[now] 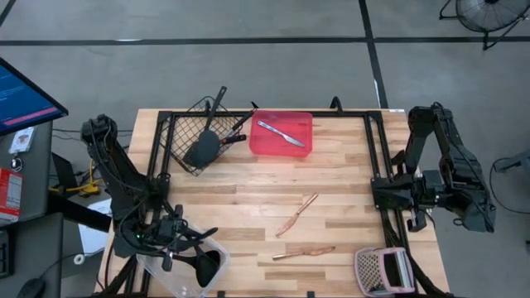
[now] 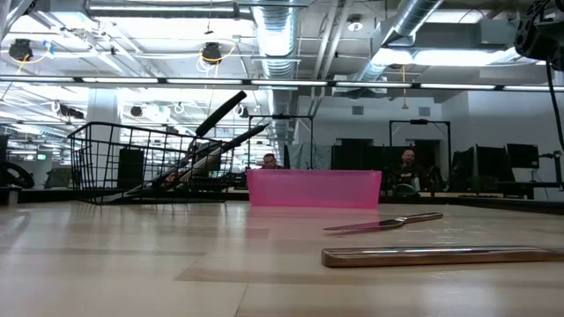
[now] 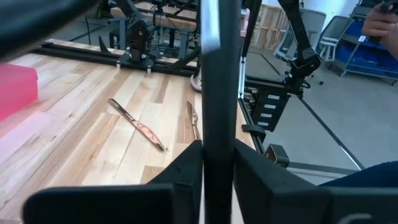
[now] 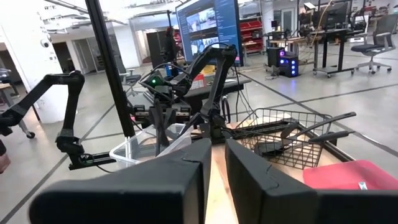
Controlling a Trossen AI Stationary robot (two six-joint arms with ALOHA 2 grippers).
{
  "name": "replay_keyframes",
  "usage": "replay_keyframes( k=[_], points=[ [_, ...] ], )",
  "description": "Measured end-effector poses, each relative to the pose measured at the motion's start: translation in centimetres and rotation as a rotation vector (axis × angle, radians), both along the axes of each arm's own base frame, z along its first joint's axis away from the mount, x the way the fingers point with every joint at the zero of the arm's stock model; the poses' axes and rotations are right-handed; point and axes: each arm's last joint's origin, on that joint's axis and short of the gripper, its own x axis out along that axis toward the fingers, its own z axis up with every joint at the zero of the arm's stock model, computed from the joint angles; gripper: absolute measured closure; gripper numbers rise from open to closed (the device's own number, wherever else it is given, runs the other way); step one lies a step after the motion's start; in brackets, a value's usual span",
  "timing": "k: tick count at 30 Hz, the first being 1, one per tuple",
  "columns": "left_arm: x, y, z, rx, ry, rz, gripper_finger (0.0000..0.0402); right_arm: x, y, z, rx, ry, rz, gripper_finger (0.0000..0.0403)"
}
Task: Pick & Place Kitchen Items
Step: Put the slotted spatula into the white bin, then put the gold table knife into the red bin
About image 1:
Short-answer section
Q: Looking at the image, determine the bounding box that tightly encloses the round black spatula red button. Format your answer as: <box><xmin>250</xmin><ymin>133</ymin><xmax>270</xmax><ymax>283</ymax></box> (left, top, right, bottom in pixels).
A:
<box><xmin>183</xmin><ymin>129</ymin><xmax>248</xmax><ymax>170</ymax></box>

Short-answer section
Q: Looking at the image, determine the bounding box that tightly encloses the white sheet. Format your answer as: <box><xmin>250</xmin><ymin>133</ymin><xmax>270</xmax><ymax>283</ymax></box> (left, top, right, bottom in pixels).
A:
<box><xmin>77</xmin><ymin>197</ymin><xmax>113</xmax><ymax>257</ymax></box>

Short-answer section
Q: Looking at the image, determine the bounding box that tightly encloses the silver table knife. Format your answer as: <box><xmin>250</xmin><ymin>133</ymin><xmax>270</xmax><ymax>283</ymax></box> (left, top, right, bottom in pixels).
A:
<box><xmin>256</xmin><ymin>119</ymin><xmax>306</xmax><ymax>148</ymax></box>

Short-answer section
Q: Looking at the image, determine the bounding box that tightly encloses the black computer mouse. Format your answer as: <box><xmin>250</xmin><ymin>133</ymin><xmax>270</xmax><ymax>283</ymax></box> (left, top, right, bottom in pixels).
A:
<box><xmin>15</xmin><ymin>277</ymin><xmax>46</xmax><ymax>298</ymax></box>

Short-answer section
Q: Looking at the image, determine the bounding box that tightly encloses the black keyboard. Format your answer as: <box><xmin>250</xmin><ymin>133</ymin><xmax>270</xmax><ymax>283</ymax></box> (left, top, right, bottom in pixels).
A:
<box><xmin>0</xmin><ymin>229</ymin><xmax>13</xmax><ymax>279</ymax></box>

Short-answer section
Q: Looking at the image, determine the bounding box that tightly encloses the black ladle thick handle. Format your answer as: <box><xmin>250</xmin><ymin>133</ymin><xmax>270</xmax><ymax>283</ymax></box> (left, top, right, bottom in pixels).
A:
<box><xmin>171</xmin><ymin>248</ymin><xmax>222</xmax><ymax>290</ymax></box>

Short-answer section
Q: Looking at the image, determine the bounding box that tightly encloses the black floor fan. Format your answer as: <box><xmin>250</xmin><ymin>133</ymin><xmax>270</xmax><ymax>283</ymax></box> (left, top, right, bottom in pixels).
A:
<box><xmin>438</xmin><ymin>0</ymin><xmax>530</xmax><ymax>51</ymax></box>

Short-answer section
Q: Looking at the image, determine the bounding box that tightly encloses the grey cabinet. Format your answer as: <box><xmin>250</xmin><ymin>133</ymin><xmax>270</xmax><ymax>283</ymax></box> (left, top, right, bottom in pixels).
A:
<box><xmin>0</xmin><ymin>120</ymin><xmax>55</xmax><ymax>227</ymax></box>

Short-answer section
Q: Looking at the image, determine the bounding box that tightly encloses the copper table knife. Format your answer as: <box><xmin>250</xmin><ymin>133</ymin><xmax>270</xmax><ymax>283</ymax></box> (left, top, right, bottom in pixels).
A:
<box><xmin>275</xmin><ymin>192</ymin><xmax>320</xmax><ymax>238</ymax></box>
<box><xmin>272</xmin><ymin>246</ymin><xmax>337</xmax><ymax>261</ymax></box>

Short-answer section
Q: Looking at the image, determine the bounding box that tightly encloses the black wire basket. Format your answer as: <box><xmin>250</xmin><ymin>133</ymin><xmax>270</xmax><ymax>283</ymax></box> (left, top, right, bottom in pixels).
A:
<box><xmin>159</xmin><ymin>95</ymin><xmax>243</xmax><ymax>177</ymax></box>

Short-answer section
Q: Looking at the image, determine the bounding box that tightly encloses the black metal table frame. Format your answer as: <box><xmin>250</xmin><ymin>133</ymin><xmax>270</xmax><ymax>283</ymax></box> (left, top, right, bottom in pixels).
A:
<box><xmin>97</xmin><ymin>108</ymin><xmax>455</xmax><ymax>298</ymax></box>

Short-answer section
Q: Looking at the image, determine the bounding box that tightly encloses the pink perforated plastic basket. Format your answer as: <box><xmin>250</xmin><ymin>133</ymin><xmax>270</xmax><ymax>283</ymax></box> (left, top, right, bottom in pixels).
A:
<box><xmin>354</xmin><ymin>247</ymin><xmax>417</xmax><ymax>297</ymax></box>

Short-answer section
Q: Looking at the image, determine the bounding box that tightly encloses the clear plastic container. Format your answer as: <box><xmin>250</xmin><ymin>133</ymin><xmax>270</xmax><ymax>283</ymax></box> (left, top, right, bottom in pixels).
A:
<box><xmin>135</xmin><ymin>223</ymin><xmax>231</xmax><ymax>298</ymax></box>

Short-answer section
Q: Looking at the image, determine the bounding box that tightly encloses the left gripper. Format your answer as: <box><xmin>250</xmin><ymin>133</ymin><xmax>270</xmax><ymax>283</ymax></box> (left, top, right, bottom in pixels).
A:
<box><xmin>155</xmin><ymin>204</ymin><xmax>219</xmax><ymax>272</ymax></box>

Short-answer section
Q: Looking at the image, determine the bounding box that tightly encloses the yellow cable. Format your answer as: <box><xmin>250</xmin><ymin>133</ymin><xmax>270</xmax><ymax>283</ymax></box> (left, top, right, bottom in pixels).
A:
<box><xmin>48</xmin><ymin>159</ymin><xmax>101</xmax><ymax>198</ymax></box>

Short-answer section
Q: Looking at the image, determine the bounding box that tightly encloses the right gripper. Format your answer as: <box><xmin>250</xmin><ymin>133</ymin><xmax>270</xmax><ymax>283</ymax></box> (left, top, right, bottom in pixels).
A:
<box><xmin>388</xmin><ymin>170</ymin><xmax>446</xmax><ymax>233</ymax></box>

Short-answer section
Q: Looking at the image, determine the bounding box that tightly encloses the computer monitor blue screen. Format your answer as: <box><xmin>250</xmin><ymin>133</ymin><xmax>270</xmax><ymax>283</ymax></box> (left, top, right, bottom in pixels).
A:
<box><xmin>0</xmin><ymin>56</ymin><xmax>70</xmax><ymax>137</ymax></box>

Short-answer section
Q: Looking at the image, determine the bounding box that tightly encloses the pink plastic bin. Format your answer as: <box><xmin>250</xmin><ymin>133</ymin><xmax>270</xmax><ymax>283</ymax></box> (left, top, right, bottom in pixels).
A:
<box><xmin>248</xmin><ymin>110</ymin><xmax>314</xmax><ymax>158</ymax></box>

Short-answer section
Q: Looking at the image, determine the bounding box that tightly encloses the square black spatula steel handle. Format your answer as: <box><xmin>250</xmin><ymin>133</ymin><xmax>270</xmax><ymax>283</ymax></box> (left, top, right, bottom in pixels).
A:
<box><xmin>225</xmin><ymin>108</ymin><xmax>258</xmax><ymax>136</ymax></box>

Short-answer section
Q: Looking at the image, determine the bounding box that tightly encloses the white id badge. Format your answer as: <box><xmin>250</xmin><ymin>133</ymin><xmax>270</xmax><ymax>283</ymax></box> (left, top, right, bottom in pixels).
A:
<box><xmin>7</xmin><ymin>126</ymin><xmax>37</xmax><ymax>156</ymax></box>

